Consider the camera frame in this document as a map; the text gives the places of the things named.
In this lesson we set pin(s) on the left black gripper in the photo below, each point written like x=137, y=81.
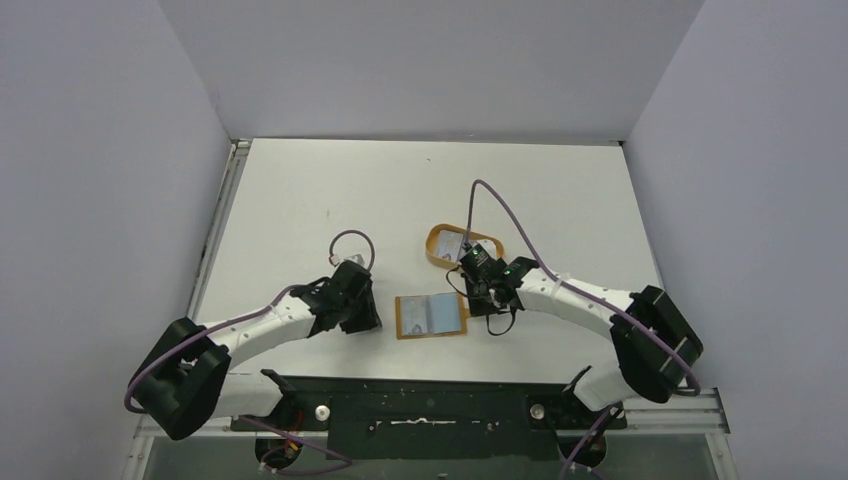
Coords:
x=368, y=320

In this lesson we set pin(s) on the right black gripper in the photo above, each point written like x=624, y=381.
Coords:
x=478, y=291

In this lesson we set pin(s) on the orange leather card holder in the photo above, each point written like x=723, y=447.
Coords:
x=464, y=313

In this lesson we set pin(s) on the silver VIP credit card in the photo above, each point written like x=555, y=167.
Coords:
x=415, y=316

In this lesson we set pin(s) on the orange plastic tray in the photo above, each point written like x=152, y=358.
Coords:
x=431, y=240

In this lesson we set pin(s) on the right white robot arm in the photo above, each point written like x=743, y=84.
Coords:
x=655, y=347

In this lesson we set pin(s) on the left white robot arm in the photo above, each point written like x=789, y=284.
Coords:
x=189, y=376

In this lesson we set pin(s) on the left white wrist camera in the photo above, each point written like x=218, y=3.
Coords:
x=357, y=259

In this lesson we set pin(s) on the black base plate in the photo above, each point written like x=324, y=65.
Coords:
x=375, y=419

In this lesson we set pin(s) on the aluminium frame rail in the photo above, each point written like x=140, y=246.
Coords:
x=681, y=415

